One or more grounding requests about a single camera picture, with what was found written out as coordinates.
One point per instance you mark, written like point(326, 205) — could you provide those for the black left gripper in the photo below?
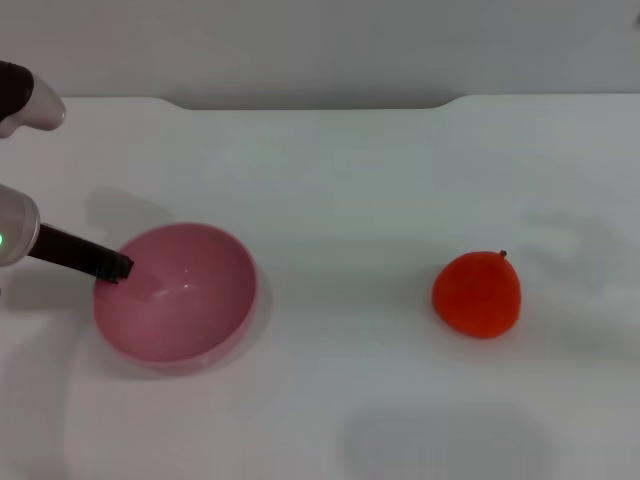
point(70, 247)

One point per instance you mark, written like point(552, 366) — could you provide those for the pink plastic bowl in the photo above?
point(175, 310)

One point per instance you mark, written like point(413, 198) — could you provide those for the orange toy fruit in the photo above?
point(477, 297)

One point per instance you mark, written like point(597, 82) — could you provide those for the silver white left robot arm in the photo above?
point(19, 227)

